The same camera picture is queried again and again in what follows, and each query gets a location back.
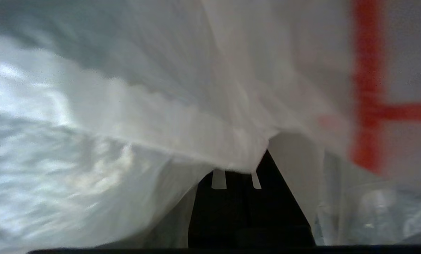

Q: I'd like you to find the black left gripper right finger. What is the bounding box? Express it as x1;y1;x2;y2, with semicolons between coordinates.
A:
246;150;317;247

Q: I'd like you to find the white plastic bag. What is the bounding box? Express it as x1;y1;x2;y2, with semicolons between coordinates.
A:
0;0;421;249

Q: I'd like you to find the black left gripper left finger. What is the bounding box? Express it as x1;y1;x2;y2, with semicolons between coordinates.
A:
188;170;248;248

